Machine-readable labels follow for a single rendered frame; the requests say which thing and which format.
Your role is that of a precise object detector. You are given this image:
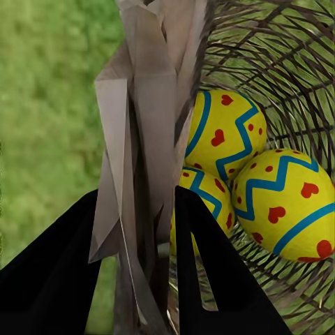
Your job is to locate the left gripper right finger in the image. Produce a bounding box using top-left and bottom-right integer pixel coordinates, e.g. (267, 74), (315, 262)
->
(174, 186), (292, 335)

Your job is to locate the easter egg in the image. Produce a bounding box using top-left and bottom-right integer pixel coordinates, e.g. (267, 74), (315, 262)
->
(232, 148), (335, 264)
(170, 164), (237, 258)
(184, 89), (268, 181)

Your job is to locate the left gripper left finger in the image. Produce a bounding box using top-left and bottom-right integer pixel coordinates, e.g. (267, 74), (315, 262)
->
(0, 189), (102, 335)

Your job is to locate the wicker basket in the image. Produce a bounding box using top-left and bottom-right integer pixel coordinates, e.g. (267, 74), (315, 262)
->
(88, 0), (335, 335)

